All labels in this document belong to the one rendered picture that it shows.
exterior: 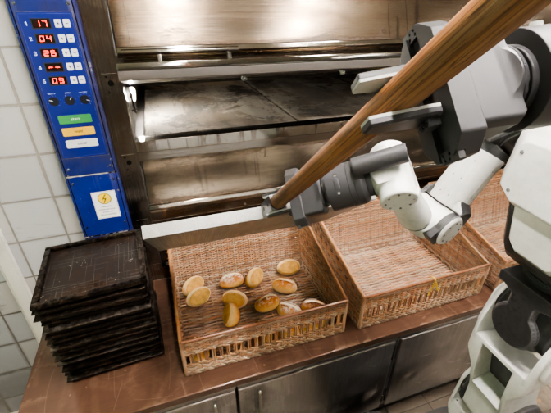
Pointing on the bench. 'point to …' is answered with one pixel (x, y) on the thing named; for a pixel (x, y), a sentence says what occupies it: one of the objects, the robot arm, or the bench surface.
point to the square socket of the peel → (269, 206)
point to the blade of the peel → (220, 227)
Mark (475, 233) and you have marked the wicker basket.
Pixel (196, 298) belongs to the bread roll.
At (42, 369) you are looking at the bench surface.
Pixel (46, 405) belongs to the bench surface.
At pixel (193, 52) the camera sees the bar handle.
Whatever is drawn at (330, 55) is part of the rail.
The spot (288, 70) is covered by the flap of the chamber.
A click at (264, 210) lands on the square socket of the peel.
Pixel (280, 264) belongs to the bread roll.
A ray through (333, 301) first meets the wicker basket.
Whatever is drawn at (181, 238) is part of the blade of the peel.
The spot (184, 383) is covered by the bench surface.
